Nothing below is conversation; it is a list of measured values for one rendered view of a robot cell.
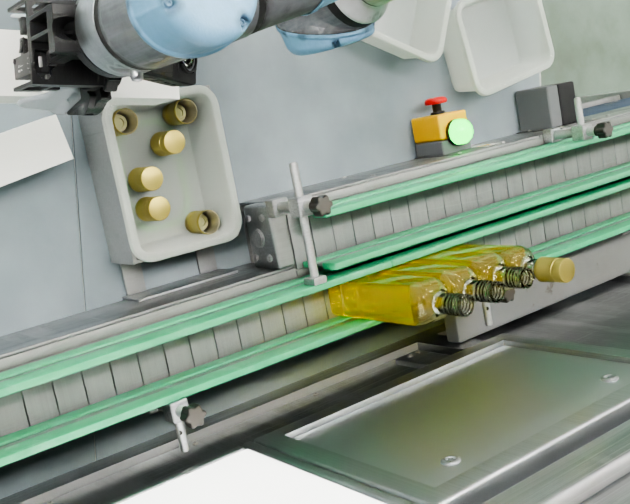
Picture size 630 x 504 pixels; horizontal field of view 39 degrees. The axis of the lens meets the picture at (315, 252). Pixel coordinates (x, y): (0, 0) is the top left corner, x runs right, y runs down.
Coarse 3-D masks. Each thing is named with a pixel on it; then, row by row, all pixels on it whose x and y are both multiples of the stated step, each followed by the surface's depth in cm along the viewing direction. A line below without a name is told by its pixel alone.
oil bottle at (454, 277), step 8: (400, 264) 133; (408, 264) 132; (416, 264) 130; (424, 264) 129; (432, 264) 128; (440, 264) 127; (376, 272) 132; (384, 272) 130; (392, 272) 129; (400, 272) 128; (408, 272) 126; (416, 272) 125; (424, 272) 124; (432, 272) 123; (440, 272) 122; (448, 272) 121; (456, 272) 121; (464, 272) 121; (472, 272) 121; (448, 280) 120; (456, 280) 120; (464, 280) 120; (448, 288) 120; (456, 288) 120
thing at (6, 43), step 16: (0, 32) 83; (16, 32) 84; (0, 48) 83; (16, 48) 84; (0, 64) 83; (0, 80) 83; (16, 80) 84; (128, 80) 90; (144, 80) 91; (0, 96) 83; (16, 96) 84; (112, 96) 89; (128, 96) 90; (144, 96) 91; (160, 96) 92; (176, 96) 93
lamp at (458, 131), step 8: (456, 120) 153; (464, 120) 153; (448, 128) 153; (456, 128) 152; (464, 128) 152; (472, 128) 154; (448, 136) 153; (456, 136) 152; (464, 136) 152; (456, 144) 154
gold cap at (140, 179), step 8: (136, 168) 126; (144, 168) 123; (152, 168) 124; (128, 176) 126; (136, 176) 124; (144, 176) 123; (152, 176) 124; (160, 176) 124; (136, 184) 125; (144, 184) 123; (152, 184) 124; (160, 184) 124
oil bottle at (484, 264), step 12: (444, 252) 134; (456, 252) 132; (468, 252) 130; (480, 252) 128; (492, 252) 127; (456, 264) 126; (468, 264) 124; (480, 264) 123; (492, 264) 123; (504, 264) 125; (480, 276) 123; (492, 276) 123; (504, 288) 125
